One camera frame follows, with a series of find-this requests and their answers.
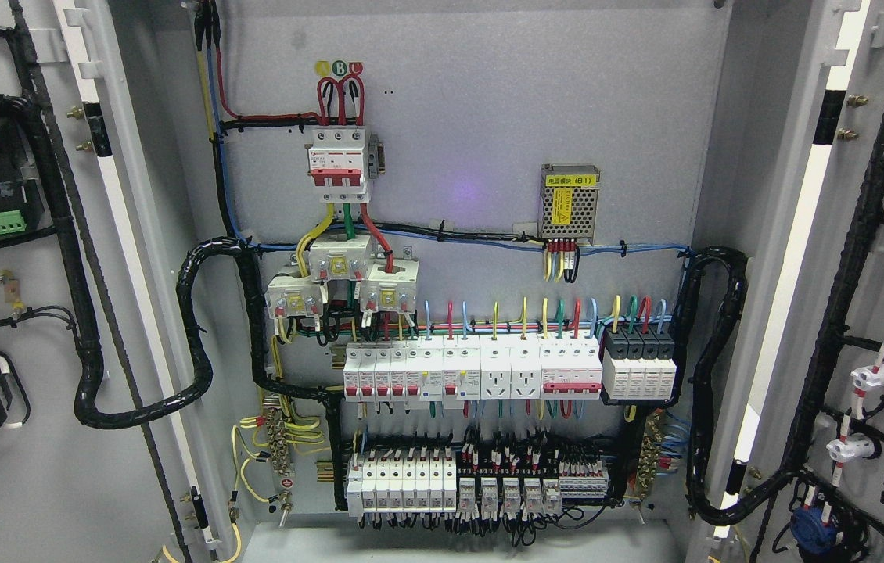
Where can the white current transformers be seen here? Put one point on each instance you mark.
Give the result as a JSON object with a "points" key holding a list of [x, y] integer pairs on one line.
{"points": [[335, 264]]}

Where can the white socket breaker row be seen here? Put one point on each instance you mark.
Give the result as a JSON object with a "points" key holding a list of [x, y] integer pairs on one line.
{"points": [[455, 370]]}

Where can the perforated metal power supply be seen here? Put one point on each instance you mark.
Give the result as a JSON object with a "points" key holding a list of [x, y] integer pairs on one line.
{"points": [[569, 194]]}

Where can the red white main breaker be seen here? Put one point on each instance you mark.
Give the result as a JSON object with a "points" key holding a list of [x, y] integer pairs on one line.
{"points": [[343, 163]]}

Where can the lower relay terminal row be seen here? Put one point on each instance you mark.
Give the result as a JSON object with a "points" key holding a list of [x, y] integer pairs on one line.
{"points": [[477, 484]]}

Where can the black white surge protector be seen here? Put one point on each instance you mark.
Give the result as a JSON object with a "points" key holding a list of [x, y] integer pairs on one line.
{"points": [[638, 369]]}

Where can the brass ground busbar left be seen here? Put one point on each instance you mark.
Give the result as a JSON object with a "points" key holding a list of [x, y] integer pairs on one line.
{"points": [[277, 432]]}

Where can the brass busbar right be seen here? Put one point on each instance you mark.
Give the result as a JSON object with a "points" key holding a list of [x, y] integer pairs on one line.
{"points": [[649, 455]]}

